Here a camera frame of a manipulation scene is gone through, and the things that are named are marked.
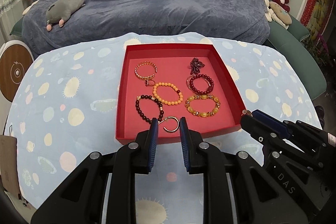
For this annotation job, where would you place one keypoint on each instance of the blue grey velvet blanket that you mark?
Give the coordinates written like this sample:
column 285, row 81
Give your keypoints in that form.
column 102, row 19

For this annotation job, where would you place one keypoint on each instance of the round wooden white device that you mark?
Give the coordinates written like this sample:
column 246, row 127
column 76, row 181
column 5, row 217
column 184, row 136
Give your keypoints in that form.
column 16, row 59

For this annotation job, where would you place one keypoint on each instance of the beige mushroom plush toy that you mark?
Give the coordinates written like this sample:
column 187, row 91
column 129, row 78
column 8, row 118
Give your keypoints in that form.
column 274, row 12

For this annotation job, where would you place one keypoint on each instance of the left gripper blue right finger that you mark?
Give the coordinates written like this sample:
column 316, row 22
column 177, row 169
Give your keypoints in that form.
column 184, row 132

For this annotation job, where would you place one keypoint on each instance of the white sheer curtain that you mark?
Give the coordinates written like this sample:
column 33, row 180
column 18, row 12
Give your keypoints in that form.
column 11, row 12

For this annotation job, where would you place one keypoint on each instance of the green sofa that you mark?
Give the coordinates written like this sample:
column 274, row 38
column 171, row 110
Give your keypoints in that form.
column 289, row 42

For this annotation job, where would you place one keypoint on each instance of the dark garnet bead strand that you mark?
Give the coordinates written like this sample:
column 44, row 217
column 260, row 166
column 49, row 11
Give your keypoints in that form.
column 196, row 65

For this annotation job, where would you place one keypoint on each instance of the red shallow cardboard box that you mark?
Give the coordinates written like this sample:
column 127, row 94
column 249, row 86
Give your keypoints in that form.
column 153, row 85

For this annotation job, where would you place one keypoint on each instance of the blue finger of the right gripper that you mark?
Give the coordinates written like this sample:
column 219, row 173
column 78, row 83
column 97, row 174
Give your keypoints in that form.
column 277, row 126
column 257, row 129

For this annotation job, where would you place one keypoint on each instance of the grey mouse plush toy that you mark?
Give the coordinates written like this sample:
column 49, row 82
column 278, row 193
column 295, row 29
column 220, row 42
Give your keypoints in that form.
column 60, row 12

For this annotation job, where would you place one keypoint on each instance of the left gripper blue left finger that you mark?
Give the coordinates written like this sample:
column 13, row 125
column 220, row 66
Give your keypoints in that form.
column 151, row 143

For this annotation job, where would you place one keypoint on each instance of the gold hoop earring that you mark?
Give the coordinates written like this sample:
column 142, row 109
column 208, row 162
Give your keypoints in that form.
column 169, row 124

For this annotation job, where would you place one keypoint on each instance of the brown cardboard piece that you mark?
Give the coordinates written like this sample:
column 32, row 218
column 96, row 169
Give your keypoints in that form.
column 9, row 173

